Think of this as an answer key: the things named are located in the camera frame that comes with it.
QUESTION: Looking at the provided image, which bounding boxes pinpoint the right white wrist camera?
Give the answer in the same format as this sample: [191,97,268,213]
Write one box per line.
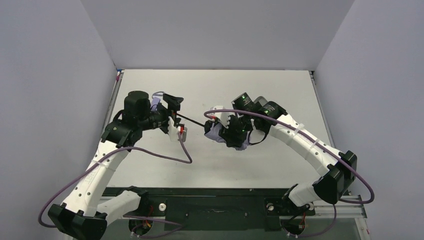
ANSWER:
[207,112,236,129]

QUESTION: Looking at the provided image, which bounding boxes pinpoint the purple cable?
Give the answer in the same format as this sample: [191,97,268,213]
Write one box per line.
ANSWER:
[203,109,376,239]
[37,127,194,239]

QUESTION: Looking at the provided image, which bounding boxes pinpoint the lilac folding umbrella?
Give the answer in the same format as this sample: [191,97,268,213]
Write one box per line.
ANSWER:
[150,91,249,151]

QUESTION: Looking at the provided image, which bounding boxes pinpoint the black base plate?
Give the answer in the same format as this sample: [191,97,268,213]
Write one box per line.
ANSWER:
[124,195,316,234]

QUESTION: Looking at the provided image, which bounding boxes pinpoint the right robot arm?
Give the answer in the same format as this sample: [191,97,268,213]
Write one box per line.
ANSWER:
[204,92,357,208]

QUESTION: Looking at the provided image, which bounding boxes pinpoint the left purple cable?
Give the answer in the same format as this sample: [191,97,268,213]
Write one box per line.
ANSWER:
[37,127,194,239]

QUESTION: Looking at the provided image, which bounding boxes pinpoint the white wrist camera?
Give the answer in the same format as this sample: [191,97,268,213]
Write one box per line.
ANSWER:
[167,117,188,143]
[207,112,236,129]

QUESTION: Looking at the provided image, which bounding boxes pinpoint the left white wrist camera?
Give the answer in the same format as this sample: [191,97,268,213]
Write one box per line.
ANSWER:
[167,117,188,143]

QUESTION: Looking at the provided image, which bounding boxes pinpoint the aluminium rail frame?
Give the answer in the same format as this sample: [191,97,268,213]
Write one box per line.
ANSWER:
[67,195,368,220]

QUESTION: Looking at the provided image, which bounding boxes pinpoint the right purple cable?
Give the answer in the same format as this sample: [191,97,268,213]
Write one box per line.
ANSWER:
[203,109,376,239]

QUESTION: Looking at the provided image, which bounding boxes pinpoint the black umbrella case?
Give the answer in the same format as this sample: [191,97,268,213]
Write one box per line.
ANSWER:
[253,96,268,106]

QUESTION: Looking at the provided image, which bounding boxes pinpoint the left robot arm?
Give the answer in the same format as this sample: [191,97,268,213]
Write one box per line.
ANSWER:
[47,90,187,240]

